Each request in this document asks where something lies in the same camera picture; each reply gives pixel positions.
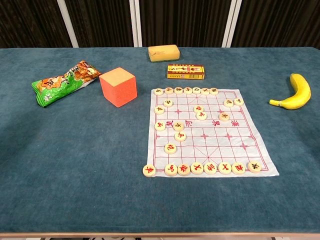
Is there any yellow banana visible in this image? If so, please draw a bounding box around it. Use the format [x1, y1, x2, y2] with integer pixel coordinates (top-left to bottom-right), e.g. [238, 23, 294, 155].
[269, 73, 312, 110]

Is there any yellow sponge block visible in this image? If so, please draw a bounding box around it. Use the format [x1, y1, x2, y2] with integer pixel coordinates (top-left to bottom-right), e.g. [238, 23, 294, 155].
[147, 44, 181, 63]

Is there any blue velvet table cover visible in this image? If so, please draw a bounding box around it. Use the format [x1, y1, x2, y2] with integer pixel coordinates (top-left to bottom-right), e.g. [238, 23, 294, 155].
[0, 46, 320, 235]

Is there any green orange snack bag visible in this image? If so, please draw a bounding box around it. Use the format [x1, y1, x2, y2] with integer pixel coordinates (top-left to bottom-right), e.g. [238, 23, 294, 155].
[31, 59, 103, 109]

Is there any white partition frame post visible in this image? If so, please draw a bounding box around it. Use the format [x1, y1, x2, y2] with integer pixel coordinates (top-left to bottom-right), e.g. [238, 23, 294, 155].
[221, 0, 243, 48]
[56, 0, 80, 48]
[129, 0, 143, 48]

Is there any white plastic chessboard sheet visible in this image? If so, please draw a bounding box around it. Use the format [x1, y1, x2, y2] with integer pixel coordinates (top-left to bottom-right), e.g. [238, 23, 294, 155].
[146, 87, 280, 178]

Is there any orange foam cube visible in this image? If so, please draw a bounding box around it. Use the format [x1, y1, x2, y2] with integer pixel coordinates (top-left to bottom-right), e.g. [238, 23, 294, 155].
[98, 66, 138, 108]

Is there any red yellow card box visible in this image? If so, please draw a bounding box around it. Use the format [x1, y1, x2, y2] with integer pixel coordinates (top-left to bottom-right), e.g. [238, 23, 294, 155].
[167, 63, 205, 80]

